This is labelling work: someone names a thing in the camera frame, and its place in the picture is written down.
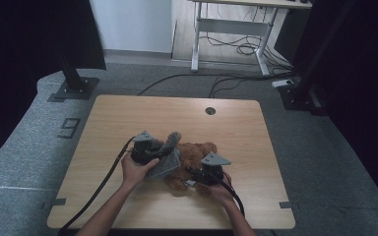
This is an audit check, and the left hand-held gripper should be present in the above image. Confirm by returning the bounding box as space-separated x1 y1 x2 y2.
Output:
130 131 165 166

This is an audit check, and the grey tape strip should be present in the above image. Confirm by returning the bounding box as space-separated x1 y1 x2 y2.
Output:
279 201 300 210

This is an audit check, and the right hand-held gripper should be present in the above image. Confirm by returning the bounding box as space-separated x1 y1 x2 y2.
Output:
191 151 232 187

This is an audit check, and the long black floor cable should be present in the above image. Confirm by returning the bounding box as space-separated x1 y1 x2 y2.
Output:
137 72 293 96

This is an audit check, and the white power adapter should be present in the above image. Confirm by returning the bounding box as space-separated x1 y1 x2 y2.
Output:
271 79 295 89

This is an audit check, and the person's left hand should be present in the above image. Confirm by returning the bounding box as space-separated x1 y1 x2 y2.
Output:
121 152 160 192

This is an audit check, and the thick black gripper cable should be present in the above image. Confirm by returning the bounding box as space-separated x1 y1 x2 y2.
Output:
58 136 136 235

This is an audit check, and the black metal stand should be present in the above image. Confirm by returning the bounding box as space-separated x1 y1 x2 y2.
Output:
278 0 355 116

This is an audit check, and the black box under desk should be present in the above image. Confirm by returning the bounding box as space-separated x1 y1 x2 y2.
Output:
273 8 308 63

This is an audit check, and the black stand base left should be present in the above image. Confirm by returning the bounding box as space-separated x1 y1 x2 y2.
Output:
52 48 100 101

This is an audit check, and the white desk frame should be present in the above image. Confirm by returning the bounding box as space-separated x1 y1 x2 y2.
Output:
187 0 313 77

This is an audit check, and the brown plush teddy bear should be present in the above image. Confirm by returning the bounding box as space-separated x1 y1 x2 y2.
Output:
163 141 219 197

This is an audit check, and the tangle of black cables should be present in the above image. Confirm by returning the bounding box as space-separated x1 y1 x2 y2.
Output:
200 32 293 72

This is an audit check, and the black curtain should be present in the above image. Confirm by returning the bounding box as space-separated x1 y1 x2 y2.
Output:
291 0 378 217
0 0 107 172

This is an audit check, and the person's right hand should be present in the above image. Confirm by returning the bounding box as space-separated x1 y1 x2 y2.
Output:
206 172 237 207

